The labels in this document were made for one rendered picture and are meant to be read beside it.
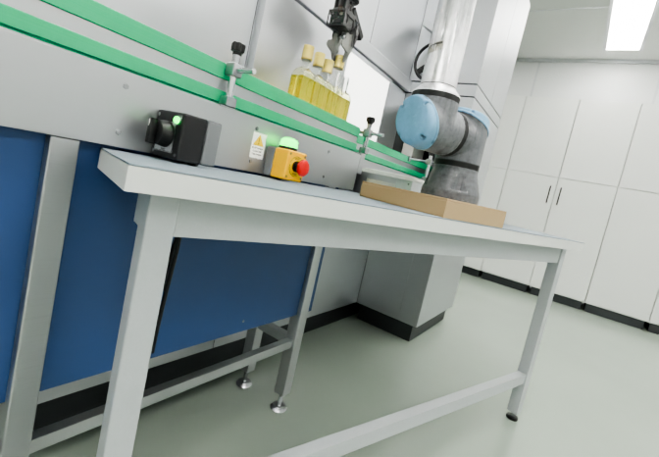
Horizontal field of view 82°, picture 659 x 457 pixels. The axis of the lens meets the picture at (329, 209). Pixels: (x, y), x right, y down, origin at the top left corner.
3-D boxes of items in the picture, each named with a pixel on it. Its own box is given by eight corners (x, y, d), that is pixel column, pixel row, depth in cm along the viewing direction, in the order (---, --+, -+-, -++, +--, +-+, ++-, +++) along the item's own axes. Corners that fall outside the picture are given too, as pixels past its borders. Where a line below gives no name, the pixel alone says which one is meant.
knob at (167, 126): (156, 145, 66) (137, 141, 63) (161, 119, 66) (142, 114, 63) (172, 148, 64) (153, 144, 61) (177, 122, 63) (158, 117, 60)
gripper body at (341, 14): (325, 26, 127) (332, -11, 126) (338, 37, 134) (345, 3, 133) (343, 25, 123) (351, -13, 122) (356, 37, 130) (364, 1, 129)
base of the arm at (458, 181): (487, 207, 102) (496, 171, 101) (460, 201, 91) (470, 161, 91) (438, 197, 113) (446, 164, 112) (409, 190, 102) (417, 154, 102)
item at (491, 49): (439, 135, 271) (471, 8, 263) (494, 142, 251) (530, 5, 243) (402, 109, 213) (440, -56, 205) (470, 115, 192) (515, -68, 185)
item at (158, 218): (519, 420, 152) (568, 248, 146) (65, 660, 56) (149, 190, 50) (497, 406, 159) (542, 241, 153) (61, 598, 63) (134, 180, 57)
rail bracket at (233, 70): (229, 110, 81) (241, 47, 80) (253, 113, 77) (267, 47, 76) (214, 105, 78) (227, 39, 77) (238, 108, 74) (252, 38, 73)
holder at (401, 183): (360, 191, 152) (364, 173, 151) (425, 207, 137) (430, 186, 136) (336, 187, 138) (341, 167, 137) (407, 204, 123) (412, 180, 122)
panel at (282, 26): (371, 146, 194) (386, 79, 191) (377, 147, 192) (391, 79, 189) (240, 92, 119) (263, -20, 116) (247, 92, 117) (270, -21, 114)
